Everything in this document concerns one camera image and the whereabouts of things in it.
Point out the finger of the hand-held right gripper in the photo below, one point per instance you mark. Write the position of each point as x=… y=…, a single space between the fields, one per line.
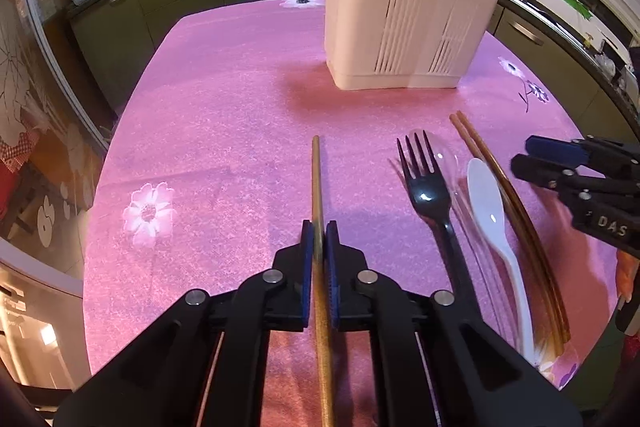
x=555 y=150
x=540 y=172

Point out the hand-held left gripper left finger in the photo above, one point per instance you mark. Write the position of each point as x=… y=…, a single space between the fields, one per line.
x=307 y=257

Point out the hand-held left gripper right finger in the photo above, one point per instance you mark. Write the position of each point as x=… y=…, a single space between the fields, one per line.
x=331 y=267

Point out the white plastic spoon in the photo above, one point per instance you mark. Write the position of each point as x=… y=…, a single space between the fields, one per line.
x=485 y=197

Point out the clear plastic spoon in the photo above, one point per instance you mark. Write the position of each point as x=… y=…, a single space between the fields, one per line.
x=447 y=157

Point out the black plastic fork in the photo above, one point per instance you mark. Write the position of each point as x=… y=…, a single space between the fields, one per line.
x=430 y=197

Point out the person's right forearm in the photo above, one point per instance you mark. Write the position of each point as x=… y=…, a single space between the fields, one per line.
x=627 y=272

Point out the green plastic container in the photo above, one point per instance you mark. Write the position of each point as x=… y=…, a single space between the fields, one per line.
x=572 y=4

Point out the pink floral tablecloth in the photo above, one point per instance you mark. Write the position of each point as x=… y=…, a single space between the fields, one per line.
x=225 y=107

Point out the lotus print glass door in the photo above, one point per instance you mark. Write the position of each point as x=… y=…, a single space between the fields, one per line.
x=30 y=82

